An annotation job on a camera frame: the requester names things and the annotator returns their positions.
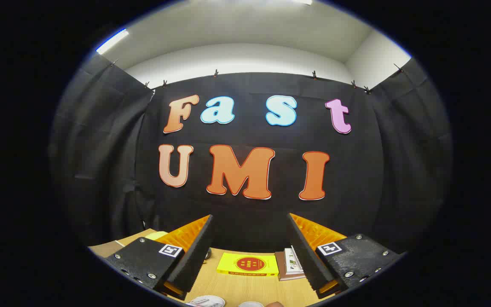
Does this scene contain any brown book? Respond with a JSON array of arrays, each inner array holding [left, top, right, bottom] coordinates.
[[274, 251, 308, 281]]

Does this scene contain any row of black cloth clips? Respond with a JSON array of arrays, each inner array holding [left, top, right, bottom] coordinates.
[[109, 60, 404, 95]]

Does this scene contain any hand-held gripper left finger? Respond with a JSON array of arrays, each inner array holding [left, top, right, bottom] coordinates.
[[104, 214, 214, 301]]

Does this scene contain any yellow book with red label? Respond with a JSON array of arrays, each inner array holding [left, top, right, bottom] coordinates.
[[217, 252, 279, 277]]

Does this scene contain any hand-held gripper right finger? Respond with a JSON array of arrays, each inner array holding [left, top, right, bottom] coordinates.
[[287, 212, 402, 300]]

